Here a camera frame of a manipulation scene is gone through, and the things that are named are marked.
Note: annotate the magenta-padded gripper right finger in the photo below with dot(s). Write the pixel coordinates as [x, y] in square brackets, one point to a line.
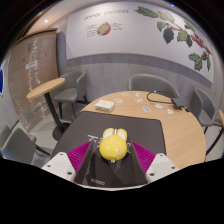
[145, 157]

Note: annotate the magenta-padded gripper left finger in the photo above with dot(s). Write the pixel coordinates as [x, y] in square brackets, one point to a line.
[78, 157]

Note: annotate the black mouse pad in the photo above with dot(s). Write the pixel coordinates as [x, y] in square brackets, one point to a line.
[140, 128]

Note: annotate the small white sticker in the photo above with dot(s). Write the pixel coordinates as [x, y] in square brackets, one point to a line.
[146, 109]
[159, 106]
[170, 111]

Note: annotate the small white box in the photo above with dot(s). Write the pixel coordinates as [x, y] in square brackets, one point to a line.
[104, 105]

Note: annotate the wooden wall panel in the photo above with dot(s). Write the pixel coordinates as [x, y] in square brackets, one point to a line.
[30, 73]

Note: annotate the coffee plant wall mural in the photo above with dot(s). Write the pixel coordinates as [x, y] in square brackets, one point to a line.
[140, 33]

